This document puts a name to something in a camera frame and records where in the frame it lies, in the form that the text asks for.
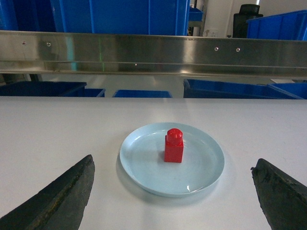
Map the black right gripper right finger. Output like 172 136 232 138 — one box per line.
251 158 307 230

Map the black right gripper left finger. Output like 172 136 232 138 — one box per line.
0 155 95 230

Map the red toy block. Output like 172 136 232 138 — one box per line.
164 128 184 163

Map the light blue plate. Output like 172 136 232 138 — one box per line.
119 122 225 197

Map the dark blue floor bin left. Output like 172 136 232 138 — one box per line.
0 80 87 97

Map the blue floor bin centre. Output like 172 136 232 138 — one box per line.
113 90 172 98

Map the blue floor bin right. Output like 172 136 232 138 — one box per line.
183 79 302 100

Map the blue bin upper right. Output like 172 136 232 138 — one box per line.
247 10 307 41

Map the black office chair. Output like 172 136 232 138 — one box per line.
232 4 263 38

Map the large blue upper bin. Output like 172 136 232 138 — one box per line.
0 0 190 35

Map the stainless steel shelf rail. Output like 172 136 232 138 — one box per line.
0 31 307 79

